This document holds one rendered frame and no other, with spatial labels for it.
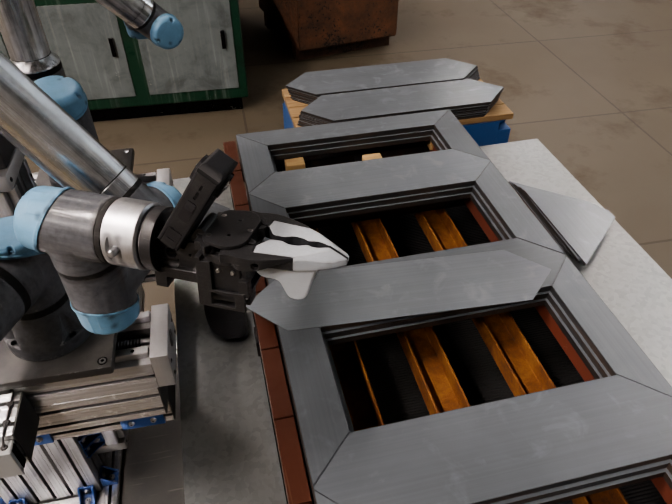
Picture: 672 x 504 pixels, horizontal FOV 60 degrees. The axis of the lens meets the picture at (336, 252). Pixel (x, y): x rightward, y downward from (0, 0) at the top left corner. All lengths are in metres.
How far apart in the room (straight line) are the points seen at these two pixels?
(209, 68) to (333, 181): 2.20
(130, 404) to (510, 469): 0.72
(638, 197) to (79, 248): 3.13
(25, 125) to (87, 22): 2.98
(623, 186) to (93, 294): 3.13
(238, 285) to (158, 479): 1.35
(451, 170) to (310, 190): 0.43
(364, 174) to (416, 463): 0.92
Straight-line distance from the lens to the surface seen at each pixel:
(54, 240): 0.69
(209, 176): 0.56
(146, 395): 1.24
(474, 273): 1.46
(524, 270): 1.50
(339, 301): 1.35
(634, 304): 1.69
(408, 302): 1.36
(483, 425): 1.19
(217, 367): 1.49
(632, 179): 3.64
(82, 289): 0.73
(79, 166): 0.81
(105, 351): 1.11
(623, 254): 1.83
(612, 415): 1.28
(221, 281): 0.62
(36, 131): 0.81
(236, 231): 0.60
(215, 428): 1.40
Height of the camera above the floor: 1.85
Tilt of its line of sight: 42 degrees down
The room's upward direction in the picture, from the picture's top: straight up
